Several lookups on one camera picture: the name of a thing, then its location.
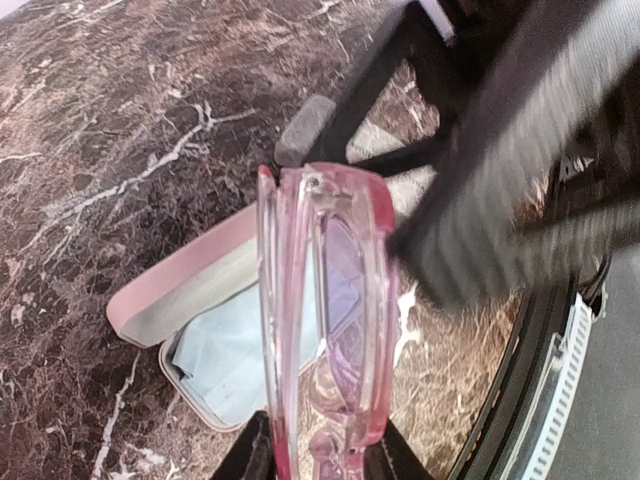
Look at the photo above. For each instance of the grey case teal lining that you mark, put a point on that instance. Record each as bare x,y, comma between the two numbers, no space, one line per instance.
301,132

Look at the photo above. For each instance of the black front table rail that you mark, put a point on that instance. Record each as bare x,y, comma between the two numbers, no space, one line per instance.
491,451

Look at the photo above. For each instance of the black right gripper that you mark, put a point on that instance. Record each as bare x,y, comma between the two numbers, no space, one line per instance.
403,82

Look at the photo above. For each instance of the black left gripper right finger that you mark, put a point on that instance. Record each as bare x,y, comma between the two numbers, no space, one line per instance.
392,459

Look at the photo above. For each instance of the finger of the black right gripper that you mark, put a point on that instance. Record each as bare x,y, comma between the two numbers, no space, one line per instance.
459,242

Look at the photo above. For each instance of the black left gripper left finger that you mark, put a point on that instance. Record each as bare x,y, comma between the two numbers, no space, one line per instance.
251,456

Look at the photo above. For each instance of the white slotted cable duct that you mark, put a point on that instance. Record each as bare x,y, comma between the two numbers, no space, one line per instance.
556,396

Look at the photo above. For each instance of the clear purple lens sunglasses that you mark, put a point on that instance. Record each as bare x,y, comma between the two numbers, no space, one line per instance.
329,312

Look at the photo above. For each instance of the pink glasses case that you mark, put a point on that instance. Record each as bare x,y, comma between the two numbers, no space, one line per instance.
154,309

